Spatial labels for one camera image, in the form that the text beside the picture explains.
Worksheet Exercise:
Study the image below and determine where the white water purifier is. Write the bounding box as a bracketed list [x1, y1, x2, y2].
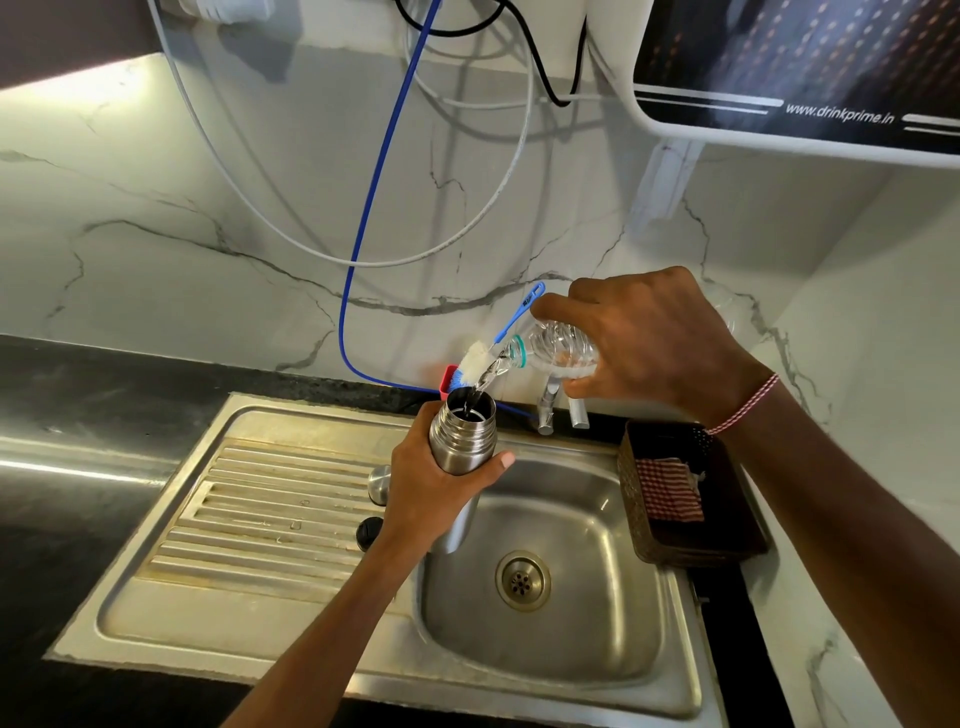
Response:
[584, 0, 960, 171]

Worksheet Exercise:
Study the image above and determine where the white hose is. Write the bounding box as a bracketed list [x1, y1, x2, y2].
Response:
[146, 0, 538, 270]

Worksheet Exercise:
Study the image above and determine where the person's right forearm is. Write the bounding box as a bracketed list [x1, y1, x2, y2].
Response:
[710, 382, 960, 728]

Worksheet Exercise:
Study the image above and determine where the person's right hand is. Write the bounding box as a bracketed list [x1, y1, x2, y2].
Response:
[529, 265, 779, 434]

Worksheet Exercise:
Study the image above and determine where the red white thread bracelet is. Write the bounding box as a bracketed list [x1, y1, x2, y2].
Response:
[704, 371, 784, 439]

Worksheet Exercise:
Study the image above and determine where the red checkered cloth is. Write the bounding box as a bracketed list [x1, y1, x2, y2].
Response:
[634, 455, 707, 525]

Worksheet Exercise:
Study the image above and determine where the black cable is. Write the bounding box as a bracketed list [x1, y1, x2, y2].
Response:
[392, 0, 591, 109]

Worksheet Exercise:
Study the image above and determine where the person's left forearm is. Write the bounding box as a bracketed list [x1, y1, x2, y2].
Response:
[221, 532, 421, 728]

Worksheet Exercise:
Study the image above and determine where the blue hose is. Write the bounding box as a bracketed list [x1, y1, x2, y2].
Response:
[336, 0, 539, 421]

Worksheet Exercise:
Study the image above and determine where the clear plastic water bottle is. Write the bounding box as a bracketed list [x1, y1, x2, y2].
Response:
[500, 295, 737, 381]

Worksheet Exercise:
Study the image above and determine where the steel flask bottle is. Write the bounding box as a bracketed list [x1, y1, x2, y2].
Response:
[426, 385, 500, 557]

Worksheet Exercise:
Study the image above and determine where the blue white bottle brush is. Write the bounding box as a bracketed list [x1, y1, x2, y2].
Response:
[455, 280, 548, 392]

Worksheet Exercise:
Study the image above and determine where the stainless steel sink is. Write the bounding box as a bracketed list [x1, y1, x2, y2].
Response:
[43, 391, 730, 728]

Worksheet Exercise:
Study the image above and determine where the chrome sink faucet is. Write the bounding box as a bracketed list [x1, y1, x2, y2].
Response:
[533, 374, 593, 439]

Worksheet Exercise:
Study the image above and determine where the metal sink drain strainer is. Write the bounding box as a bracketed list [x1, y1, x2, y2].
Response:
[493, 549, 554, 615]

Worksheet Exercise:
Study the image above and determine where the thin white tube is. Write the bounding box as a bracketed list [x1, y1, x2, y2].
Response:
[404, 22, 607, 112]

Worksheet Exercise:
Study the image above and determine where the dark woven tray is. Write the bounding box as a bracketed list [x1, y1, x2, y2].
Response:
[615, 419, 773, 571]

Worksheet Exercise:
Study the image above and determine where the person's left hand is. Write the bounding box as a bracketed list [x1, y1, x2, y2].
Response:
[377, 400, 519, 562]

